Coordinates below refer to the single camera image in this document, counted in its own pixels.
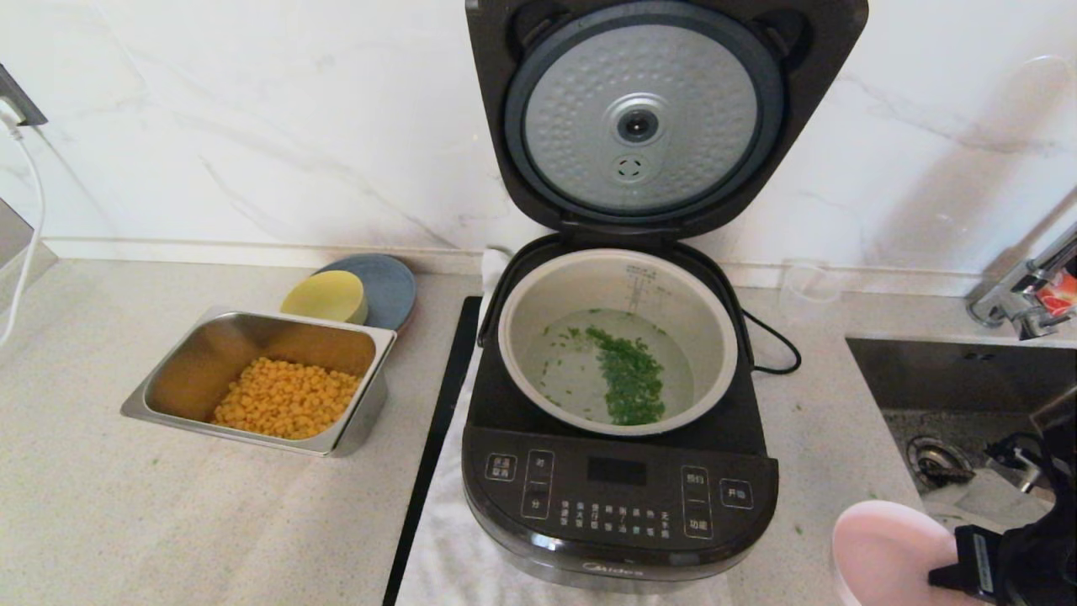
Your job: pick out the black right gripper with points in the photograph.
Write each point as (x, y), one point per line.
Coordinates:
(980, 560)

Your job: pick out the white bowl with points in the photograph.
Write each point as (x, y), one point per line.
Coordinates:
(883, 555)

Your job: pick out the chopped green scallions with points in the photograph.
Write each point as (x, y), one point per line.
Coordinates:
(631, 379)

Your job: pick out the black rice cooker lid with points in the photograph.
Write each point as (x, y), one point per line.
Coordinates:
(580, 109)

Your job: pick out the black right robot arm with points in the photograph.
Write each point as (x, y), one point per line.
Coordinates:
(1052, 547)

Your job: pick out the black rice cooker body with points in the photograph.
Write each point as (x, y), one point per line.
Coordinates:
(618, 497)

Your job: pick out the grey inner pot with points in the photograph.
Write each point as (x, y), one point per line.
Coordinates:
(538, 303)

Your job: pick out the yellow bowl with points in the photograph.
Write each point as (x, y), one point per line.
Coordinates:
(324, 296)

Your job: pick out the white cloth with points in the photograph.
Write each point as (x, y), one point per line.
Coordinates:
(984, 501)

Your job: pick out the metal sink drain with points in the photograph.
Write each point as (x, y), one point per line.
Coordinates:
(932, 460)

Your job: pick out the chrome faucet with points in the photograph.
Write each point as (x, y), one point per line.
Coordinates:
(1014, 303)

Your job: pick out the orange red item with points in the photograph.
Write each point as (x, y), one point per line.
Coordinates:
(1057, 300)

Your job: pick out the clear measuring cup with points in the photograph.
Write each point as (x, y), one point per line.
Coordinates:
(809, 290)

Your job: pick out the white towel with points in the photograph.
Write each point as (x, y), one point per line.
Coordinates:
(454, 547)

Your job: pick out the black strip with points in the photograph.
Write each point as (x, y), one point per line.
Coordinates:
(437, 421)

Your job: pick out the blue plate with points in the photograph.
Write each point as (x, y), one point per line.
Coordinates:
(391, 290)

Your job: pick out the yellow corn kernels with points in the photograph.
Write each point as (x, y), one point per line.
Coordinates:
(286, 400)

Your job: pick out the stainless steel tray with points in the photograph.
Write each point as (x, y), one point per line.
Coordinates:
(198, 362)

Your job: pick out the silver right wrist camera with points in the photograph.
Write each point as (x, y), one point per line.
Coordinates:
(1018, 461)

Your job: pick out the dark wall socket plate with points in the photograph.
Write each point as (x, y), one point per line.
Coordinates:
(21, 103)

